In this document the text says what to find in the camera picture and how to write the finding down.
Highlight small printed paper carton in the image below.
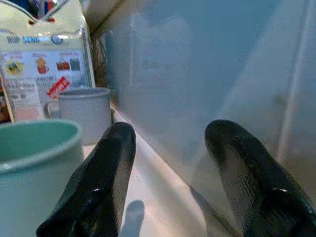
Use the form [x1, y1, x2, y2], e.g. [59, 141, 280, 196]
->
[0, 74, 45, 123]

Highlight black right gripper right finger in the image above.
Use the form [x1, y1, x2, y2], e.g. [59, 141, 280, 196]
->
[204, 119, 316, 237]

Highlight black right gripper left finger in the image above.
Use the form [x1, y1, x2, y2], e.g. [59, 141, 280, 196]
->
[36, 121, 137, 237]

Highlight teal ceramic cup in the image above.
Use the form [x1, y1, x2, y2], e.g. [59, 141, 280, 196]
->
[0, 118, 85, 237]

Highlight cream printed shopping bag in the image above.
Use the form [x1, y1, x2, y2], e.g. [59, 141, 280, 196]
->
[0, 0, 96, 124]

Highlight grey mug with handle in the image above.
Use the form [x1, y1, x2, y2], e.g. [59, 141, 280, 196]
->
[43, 87, 112, 146]

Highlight large frosted plastic container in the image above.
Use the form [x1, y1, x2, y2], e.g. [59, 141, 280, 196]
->
[103, 0, 316, 237]

